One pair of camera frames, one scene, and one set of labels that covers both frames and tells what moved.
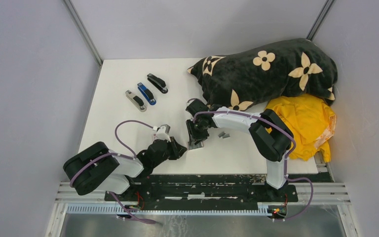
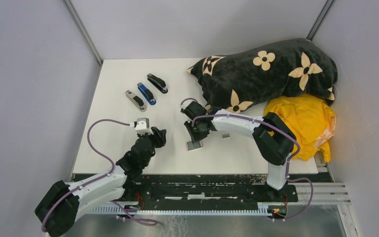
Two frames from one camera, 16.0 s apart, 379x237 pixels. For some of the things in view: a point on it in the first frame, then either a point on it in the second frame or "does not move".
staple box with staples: (191, 145) does not move
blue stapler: (147, 94) does not move
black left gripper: (177, 150) -> (159, 136)
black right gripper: (195, 137) does not move
